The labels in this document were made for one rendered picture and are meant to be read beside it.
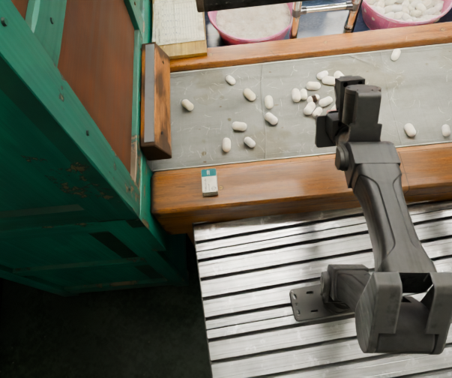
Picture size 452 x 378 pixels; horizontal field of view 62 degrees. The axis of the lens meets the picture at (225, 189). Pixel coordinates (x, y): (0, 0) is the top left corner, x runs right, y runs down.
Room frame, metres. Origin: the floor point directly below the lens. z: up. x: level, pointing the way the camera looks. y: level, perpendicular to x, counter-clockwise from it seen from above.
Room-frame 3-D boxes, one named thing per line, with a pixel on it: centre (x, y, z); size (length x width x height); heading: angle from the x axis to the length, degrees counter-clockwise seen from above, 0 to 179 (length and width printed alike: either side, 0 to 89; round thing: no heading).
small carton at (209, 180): (0.37, 0.03, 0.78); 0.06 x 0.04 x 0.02; 176
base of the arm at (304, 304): (0.08, -0.20, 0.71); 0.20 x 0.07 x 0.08; 90
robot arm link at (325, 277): (0.09, -0.20, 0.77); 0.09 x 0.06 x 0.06; 80
